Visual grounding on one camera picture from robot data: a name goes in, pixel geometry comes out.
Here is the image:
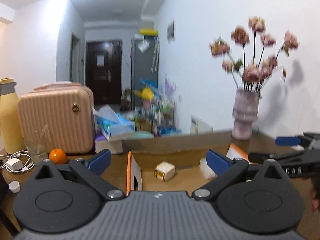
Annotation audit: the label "translucent plastic box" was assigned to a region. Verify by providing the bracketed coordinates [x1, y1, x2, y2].
[199, 158, 217, 180]

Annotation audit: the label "cream plug adapter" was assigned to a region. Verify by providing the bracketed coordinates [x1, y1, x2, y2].
[155, 161, 176, 181]

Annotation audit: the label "person's hand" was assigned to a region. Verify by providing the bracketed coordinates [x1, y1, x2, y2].
[310, 176, 320, 212]

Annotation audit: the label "white purple tissue box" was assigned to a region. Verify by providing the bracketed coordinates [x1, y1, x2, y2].
[94, 130, 123, 154]

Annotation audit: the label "orange fruit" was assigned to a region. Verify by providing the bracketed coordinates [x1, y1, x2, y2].
[49, 148, 67, 164]

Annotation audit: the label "pink textured vase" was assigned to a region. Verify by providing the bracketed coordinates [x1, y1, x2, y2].
[232, 90, 259, 140]

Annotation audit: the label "blue tissue pack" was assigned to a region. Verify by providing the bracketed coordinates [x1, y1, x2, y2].
[93, 105, 136, 141]

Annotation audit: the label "clear drinking glass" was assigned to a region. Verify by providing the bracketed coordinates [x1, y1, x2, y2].
[23, 125, 48, 166]

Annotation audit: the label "red cardboard box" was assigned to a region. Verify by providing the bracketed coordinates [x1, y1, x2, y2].
[125, 144, 247, 195]

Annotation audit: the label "pink ribbed suitcase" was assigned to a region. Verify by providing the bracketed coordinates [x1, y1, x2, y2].
[18, 82, 95, 154]

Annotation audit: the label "dried pink roses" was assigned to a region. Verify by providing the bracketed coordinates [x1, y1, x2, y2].
[209, 16, 299, 93]

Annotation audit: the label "small white bottle cap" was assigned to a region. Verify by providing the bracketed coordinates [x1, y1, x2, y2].
[8, 181, 21, 194]

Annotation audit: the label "yellow thermos bottle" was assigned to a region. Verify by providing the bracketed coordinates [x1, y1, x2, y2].
[1, 77, 25, 155]

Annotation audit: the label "dark entrance door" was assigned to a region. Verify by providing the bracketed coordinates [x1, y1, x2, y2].
[85, 40, 122, 105]

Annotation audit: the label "grey refrigerator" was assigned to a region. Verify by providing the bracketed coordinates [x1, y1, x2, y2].
[131, 35, 160, 110]

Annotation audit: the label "yellow box on refrigerator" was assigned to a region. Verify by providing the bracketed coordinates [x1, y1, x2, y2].
[139, 28, 158, 36]

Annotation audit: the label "white charger with cable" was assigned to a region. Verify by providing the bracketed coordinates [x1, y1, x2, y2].
[1, 151, 35, 174]

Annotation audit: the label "wire storage rack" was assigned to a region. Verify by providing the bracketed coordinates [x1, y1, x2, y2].
[122, 76, 182, 138]

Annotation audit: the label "wall picture frame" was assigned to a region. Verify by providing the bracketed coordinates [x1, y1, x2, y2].
[167, 21, 175, 42]

